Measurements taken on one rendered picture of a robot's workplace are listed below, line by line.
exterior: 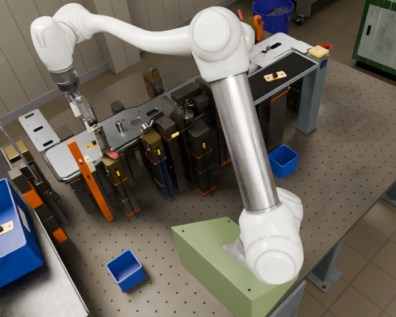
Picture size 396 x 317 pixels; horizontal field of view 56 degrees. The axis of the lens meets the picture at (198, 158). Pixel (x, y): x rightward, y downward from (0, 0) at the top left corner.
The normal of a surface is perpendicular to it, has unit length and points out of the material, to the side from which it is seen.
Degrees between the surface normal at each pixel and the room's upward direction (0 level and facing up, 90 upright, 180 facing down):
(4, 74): 90
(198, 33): 49
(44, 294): 0
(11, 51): 90
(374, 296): 0
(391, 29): 90
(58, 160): 0
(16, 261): 90
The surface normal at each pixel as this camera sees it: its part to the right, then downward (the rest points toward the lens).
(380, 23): -0.73, 0.55
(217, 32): -0.20, 0.12
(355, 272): -0.10, -0.66
